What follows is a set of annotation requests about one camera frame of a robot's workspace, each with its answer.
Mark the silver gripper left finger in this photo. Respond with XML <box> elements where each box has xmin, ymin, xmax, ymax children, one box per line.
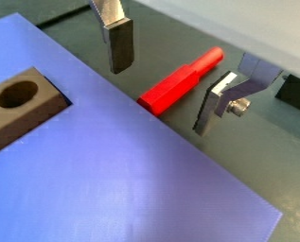
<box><xmin>89</xmin><ymin>0</ymin><xmax>134</xmax><ymax>74</ymax></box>

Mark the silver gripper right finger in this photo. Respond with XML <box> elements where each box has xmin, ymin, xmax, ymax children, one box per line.
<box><xmin>193</xmin><ymin>53</ymin><xmax>283</xmax><ymax>136</ymax></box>

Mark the red peg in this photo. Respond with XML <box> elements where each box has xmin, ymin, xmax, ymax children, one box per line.
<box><xmin>137</xmin><ymin>47</ymin><xmax>224</xmax><ymax>116</ymax></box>

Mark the purple base board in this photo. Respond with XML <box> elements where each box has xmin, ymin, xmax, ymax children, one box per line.
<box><xmin>0</xmin><ymin>14</ymin><xmax>281</xmax><ymax>242</ymax></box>

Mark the brown T-shaped block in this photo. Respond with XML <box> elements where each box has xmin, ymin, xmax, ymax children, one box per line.
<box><xmin>0</xmin><ymin>67</ymin><xmax>73</xmax><ymax>150</ymax></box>

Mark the black angle bracket holder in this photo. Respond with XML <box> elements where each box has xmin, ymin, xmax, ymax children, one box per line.
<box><xmin>276</xmin><ymin>75</ymin><xmax>300</xmax><ymax>110</ymax></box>

